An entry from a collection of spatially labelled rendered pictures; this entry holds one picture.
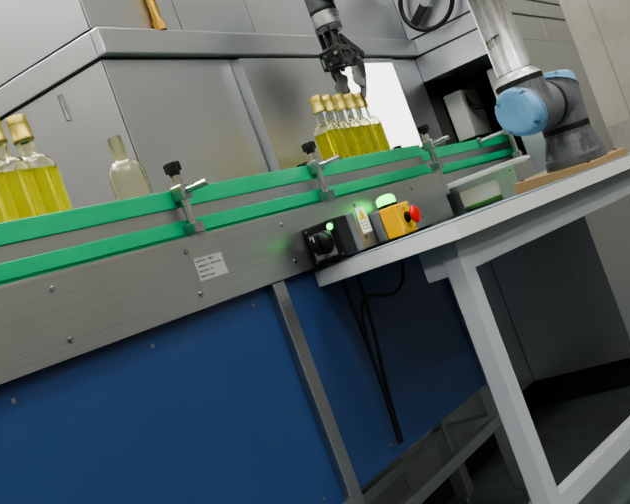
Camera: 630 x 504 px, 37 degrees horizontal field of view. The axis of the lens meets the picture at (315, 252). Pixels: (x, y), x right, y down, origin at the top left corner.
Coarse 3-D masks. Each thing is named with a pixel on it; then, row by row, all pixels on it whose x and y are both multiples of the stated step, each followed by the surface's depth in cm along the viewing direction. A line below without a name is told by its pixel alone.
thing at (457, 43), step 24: (456, 0) 327; (528, 0) 344; (552, 0) 370; (456, 24) 329; (528, 24) 334; (552, 24) 360; (432, 48) 335; (456, 48) 330; (480, 48) 326; (432, 72) 336; (456, 72) 344
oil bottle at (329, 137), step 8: (328, 120) 239; (320, 128) 238; (328, 128) 237; (336, 128) 238; (320, 136) 238; (328, 136) 237; (336, 136) 237; (320, 144) 238; (328, 144) 237; (336, 144) 236; (344, 144) 239; (320, 152) 239; (328, 152) 238; (336, 152) 236; (344, 152) 238
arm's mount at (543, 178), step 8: (608, 152) 236; (616, 152) 231; (624, 152) 235; (592, 160) 225; (600, 160) 223; (608, 160) 226; (568, 168) 225; (576, 168) 223; (584, 168) 222; (536, 176) 235; (544, 176) 228; (552, 176) 227; (560, 176) 226; (520, 184) 232; (528, 184) 231; (536, 184) 230; (544, 184) 229; (520, 192) 233
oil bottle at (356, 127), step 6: (348, 120) 247; (354, 120) 248; (354, 126) 247; (360, 126) 249; (354, 132) 246; (360, 132) 248; (360, 138) 247; (366, 138) 250; (360, 144) 246; (366, 144) 249; (360, 150) 246; (366, 150) 248
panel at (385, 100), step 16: (368, 64) 300; (384, 64) 310; (352, 80) 288; (368, 80) 297; (384, 80) 306; (368, 96) 293; (384, 96) 303; (400, 96) 313; (384, 112) 299; (400, 112) 309; (384, 128) 296; (400, 128) 305; (400, 144) 301; (416, 144) 311
